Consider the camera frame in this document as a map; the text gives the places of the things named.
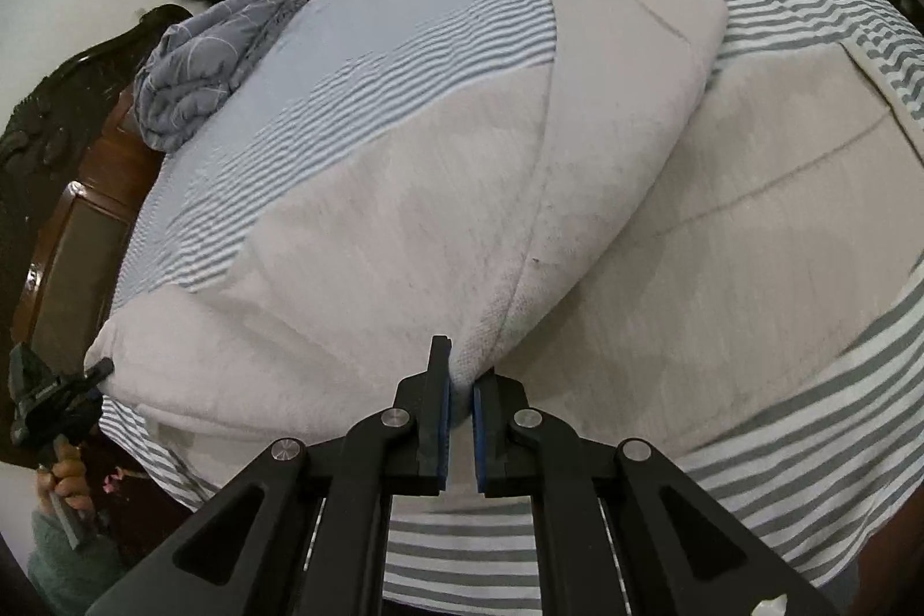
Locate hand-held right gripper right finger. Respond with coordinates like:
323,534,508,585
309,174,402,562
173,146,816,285
471,371,839,616

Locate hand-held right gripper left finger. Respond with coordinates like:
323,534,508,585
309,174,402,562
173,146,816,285
87,336,453,616

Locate white fleece pants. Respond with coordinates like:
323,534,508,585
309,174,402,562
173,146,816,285
85,0,924,465

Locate person's left forearm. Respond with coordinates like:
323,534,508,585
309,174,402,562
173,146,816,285
27,510,127,616

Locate person's left hand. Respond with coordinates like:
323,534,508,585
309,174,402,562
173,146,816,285
36,437,92,518

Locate dark carved wooden headboard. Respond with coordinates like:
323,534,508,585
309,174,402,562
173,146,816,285
0,2,195,206

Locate grey checked quilt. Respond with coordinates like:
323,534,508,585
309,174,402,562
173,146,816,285
132,0,308,154

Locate grey striped bed sheet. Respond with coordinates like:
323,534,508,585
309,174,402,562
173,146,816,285
97,0,924,610

